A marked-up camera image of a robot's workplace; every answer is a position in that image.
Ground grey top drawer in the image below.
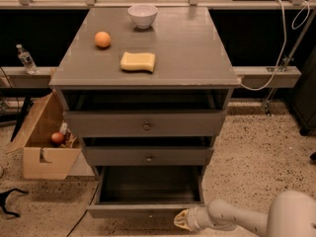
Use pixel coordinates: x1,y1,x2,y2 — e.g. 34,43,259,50
63,111,226,137

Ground orange ball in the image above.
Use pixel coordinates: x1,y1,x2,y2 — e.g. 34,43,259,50
95,32,111,48

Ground yellow sponge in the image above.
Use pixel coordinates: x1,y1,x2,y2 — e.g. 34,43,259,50
120,52,156,72

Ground metal frame rail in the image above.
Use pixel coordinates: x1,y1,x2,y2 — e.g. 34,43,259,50
0,66,301,89

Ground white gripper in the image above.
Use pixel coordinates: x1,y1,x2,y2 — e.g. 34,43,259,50
174,206,209,232

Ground dark cabinet at right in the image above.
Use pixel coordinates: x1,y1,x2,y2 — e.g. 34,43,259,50
287,47,316,135

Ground white ceramic bowl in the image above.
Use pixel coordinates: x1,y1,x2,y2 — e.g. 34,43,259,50
127,5,158,29

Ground grey wooden drawer cabinet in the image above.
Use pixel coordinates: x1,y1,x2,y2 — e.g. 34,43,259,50
48,6,241,183

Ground grey drawer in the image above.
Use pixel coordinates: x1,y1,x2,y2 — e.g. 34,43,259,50
63,111,226,137
83,137,213,166
88,166,203,218

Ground grey bottom drawer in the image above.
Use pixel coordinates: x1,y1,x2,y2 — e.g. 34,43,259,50
88,166,203,218

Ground red apple in box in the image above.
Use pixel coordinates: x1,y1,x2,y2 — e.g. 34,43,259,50
50,132,64,145

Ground black strap on floor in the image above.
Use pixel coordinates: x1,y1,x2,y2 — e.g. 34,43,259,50
0,187,30,218

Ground open cardboard box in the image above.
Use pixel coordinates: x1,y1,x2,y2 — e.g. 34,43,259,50
7,93,86,180

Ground grey middle drawer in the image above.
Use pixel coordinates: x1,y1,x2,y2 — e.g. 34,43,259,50
83,137,213,166

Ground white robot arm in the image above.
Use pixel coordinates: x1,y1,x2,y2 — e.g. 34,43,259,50
174,191,316,237

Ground clear plastic water bottle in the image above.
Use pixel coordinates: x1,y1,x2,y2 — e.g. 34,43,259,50
16,44,39,75

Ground black floor cable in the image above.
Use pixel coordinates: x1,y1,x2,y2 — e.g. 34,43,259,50
65,181,101,237

